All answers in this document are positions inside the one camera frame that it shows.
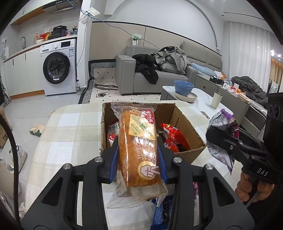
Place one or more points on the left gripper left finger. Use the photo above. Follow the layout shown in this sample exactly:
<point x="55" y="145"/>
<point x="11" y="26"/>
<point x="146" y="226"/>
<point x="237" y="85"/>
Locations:
<point x="73" y="198"/>

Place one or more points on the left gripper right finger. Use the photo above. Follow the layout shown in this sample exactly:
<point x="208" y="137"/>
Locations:
<point x="217" y="206"/>

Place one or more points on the purple candy bag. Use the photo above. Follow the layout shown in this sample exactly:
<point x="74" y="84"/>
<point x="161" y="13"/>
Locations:
<point x="195" y="190"/>
<point x="221" y="126"/>

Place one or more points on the blue cookie packet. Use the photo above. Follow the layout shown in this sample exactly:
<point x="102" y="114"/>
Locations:
<point x="162" y="214"/>

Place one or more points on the red oreo cookie packet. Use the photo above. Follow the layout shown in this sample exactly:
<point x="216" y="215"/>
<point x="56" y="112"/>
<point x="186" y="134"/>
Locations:
<point x="174" y="139"/>

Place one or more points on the packaged bread loaf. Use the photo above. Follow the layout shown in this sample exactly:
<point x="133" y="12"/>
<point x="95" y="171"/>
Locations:
<point x="138" y="173"/>

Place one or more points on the person's right hand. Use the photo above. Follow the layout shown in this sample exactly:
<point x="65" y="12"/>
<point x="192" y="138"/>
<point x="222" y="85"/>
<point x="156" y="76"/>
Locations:
<point x="244" y="187"/>

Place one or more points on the white cup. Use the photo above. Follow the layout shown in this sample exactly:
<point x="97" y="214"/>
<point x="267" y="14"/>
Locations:
<point x="217" y="97"/>

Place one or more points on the green slipper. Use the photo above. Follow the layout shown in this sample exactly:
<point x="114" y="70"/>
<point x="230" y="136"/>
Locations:
<point x="37" y="130"/>

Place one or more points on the small cardboard box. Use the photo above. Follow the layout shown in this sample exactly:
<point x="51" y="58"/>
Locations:
<point x="3" y="135"/>

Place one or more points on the beige plate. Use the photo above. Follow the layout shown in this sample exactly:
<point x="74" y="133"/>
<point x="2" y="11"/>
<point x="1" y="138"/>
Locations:
<point x="191" y="98"/>

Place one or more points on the white red bag in box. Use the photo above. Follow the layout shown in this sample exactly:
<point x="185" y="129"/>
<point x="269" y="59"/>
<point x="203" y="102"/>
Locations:
<point x="113" y="131"/>

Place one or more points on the light blue pillow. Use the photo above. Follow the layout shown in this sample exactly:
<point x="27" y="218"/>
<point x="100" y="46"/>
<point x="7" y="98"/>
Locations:
<point x="203" y="70"/>

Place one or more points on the blue bowl stack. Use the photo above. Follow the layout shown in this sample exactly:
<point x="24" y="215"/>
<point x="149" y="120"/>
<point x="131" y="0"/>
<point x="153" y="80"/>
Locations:
<point x="183" y="88"/>

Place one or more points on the patterned floor mat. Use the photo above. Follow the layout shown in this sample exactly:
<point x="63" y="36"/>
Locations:
<point x="102" y="86"/>

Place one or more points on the grey hoodie pile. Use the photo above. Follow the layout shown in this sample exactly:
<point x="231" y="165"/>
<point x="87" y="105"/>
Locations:
<point x="172" y="59"/>

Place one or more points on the grey sofa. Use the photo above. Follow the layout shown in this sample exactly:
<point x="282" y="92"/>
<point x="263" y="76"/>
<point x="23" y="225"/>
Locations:
<point x="131" y="82"/>

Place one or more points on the white washing machine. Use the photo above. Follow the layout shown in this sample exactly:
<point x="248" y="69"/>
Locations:
<point x="59" y="66"/>

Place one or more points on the black jacket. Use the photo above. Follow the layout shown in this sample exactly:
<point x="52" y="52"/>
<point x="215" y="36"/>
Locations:
<point x="147" y="66"/>

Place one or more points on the kitchen faucet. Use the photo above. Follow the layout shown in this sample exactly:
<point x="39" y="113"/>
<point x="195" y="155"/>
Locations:
<point x="23" y="40"/>

